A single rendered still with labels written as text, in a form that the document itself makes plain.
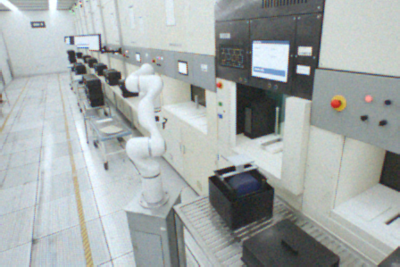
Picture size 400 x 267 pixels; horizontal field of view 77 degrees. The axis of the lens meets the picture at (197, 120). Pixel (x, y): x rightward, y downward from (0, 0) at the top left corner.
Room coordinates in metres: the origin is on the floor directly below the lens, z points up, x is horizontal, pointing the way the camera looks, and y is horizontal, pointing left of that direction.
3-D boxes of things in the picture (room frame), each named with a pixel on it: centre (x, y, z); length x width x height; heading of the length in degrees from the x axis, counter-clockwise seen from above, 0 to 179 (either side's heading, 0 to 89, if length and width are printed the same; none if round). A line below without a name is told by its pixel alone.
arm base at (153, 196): (1.36, 0.30, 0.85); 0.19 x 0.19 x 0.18
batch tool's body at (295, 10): (1.78, -0.74, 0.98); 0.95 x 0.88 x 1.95; 118
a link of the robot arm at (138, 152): (1.36, 0.34, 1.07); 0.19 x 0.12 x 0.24; 93
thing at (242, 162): (1.23, -0.22, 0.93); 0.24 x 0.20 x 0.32; 112
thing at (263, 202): (1.23, -0.22, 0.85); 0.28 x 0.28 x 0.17; 22
